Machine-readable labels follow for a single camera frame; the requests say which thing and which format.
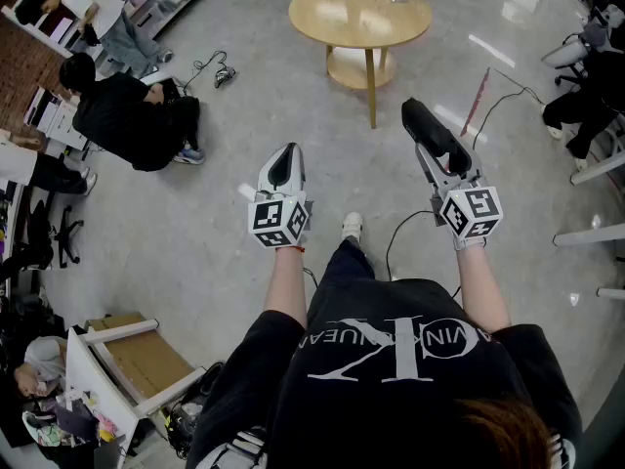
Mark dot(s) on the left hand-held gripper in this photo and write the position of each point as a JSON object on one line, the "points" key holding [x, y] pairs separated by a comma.
{"points": [[273, 218]]}

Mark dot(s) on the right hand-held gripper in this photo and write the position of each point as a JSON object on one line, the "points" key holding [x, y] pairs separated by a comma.
{"points": [[471, 210]]}

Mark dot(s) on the person's left forearm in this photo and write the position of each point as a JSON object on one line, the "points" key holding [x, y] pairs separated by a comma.
{"points": [[285, 286]]}

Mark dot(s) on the person's right forearm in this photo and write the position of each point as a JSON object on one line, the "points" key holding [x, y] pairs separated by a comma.
{"points": [[481, 286]]}

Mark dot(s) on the white wrist cuff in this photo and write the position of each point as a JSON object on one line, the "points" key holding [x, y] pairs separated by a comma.
{"points": [[470, 243]]}

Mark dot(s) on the person's white shoe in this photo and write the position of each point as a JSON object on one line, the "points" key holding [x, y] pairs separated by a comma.
{"points": [[352, 225]]}

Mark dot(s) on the person's dark trousers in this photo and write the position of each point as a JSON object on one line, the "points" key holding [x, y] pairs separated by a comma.
{"points": [[351, 264]]}

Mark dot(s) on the spare hand-held gripper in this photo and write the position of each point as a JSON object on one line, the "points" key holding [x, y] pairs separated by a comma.
{"points": [[223, 76]]}

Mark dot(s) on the white office chair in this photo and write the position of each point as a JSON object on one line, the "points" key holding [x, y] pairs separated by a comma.
{"points": [[566, 54]]}

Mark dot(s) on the round wooden side table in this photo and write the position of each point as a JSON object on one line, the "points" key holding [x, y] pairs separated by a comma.
{"points": [[342, 17]]}

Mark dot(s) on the black office chair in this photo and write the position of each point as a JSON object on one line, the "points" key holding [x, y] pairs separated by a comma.
{"points": [[68, 237]]}

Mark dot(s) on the white drawer cabinet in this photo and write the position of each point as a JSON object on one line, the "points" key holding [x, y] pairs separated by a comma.
{"points": [[56, 120]]}

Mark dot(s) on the person's black printed t-shirt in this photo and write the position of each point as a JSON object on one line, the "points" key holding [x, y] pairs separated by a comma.
{"points": [[371, 408]]}

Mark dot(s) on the white desk frame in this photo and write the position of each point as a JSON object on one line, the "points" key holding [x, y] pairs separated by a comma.
{"points": [[586, 235]]}

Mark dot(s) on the cardboard box with white frame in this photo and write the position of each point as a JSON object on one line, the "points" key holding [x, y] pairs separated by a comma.
{"points": [[80, 374]]}

